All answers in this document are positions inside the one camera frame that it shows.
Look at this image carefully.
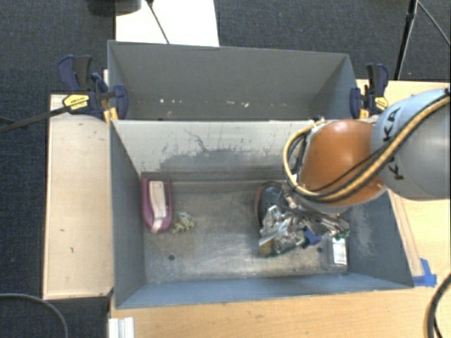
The blue small object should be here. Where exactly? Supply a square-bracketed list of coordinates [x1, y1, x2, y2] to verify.
[302, 227, 323, 250]

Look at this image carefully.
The crumpled silver foil packet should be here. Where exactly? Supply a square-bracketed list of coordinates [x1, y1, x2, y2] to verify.
[258, 204, 308, 258]

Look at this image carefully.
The dark round object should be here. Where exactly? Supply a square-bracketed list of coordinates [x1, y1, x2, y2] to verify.
[254, 184, 287, 225]

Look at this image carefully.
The yellow-green crumpled lump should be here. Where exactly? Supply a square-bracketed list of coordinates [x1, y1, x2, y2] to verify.
[171, 211, 197, 236]

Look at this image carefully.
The grey metal bin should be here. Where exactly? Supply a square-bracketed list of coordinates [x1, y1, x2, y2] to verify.
[106, 39, 415, 311]

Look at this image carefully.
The pale wood flat board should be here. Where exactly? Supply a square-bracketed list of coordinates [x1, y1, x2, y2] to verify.
[42, 93, 116, 301]

